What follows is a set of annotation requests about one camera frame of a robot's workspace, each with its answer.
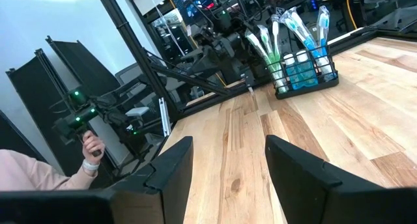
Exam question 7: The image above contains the small plastic wrapper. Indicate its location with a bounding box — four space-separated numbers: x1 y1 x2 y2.
244 30 288 94

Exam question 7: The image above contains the blue toothbrush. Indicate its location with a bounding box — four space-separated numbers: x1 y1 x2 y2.
315 5 336 81
279 6 324 66

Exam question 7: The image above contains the white hanging cord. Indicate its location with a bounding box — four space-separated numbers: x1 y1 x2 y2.
145 0 186 57

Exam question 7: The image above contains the silver bracket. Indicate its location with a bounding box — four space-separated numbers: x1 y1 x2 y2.
158 97 172 137

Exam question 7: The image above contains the person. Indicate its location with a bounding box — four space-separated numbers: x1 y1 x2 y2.
0 130 107 191

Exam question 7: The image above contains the black wire basket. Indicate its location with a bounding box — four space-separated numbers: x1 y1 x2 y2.
265 44 339 100

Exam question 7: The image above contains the black folding panel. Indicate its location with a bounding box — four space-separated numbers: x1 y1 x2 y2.
5 48 85 178
44 35 122 98

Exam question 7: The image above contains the yellow extension cable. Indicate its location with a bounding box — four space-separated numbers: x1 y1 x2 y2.
345 0 359 31

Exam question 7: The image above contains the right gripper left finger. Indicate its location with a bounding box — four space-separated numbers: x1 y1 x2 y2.
109 135 195 224

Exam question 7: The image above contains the black computer monitor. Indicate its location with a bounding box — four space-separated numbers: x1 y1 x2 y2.
169 0 216 23

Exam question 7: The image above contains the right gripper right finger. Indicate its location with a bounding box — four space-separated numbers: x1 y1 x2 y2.
265 134 384 224

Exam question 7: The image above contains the white stool seat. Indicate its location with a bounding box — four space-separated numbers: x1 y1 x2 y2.
125 106 151 119

